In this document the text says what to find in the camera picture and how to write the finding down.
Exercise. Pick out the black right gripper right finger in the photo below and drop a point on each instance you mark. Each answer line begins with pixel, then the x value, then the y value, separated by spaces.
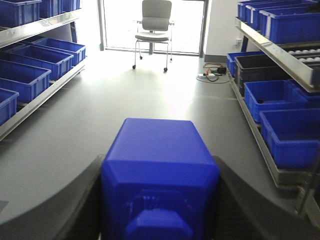
pixel 242 213

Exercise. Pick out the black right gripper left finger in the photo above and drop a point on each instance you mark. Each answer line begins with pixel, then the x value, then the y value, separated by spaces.
pixel 74 213

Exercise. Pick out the blue plastic block part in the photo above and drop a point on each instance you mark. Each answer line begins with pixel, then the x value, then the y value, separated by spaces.
pixel 158 182

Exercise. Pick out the blue bin right shelf near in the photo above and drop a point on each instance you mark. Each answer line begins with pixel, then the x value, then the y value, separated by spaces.
pixel 292 136

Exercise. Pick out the blue bin shelf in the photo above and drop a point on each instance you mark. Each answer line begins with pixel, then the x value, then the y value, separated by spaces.
pixel 271 95
pixel 292 136

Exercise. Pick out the blue bin right shelf middle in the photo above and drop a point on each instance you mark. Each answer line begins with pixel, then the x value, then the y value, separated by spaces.
pixel 271 95

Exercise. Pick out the right shelf rack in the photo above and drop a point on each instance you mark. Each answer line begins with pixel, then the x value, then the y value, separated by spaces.
pixel 307 180

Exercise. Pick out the shelf rack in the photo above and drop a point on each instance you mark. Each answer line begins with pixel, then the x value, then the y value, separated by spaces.
pixel 307 180
pixel 31 74

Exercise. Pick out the black bin on right shelf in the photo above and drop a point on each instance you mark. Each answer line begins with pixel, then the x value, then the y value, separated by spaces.
pixel 255 68

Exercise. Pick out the left shelf rack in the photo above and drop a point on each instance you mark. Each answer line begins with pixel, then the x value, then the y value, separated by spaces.
pixel 31 74

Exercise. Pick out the grey office chair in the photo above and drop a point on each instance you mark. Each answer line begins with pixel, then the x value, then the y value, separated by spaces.
pixel 157 27

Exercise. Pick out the power strip with cables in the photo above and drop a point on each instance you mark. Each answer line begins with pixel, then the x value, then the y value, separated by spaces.
pixel 213 73

